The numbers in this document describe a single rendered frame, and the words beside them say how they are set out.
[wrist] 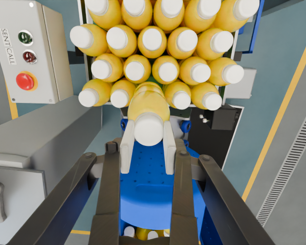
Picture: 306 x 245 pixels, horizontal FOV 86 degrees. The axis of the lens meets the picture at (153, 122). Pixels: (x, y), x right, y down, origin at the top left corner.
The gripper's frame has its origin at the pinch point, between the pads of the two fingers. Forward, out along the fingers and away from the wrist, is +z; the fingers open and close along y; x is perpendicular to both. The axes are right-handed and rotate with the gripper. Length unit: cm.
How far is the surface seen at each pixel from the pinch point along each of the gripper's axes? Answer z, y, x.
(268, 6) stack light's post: 44, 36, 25
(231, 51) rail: 32.7, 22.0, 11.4
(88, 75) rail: 32.6, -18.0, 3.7
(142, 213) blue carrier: 7.3, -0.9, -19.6
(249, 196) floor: 130, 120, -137
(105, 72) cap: 20.3, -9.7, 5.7
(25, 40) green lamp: 19.4, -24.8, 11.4
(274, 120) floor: 130, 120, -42
